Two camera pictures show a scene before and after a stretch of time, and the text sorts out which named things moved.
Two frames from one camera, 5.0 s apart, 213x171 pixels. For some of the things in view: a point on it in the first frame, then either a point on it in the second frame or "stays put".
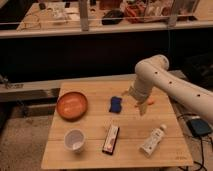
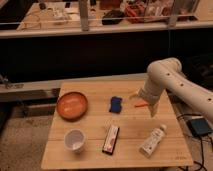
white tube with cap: (152, 140) stays put
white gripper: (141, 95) to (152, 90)
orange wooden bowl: (72, 106) stays put
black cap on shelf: (112, 17) stays put
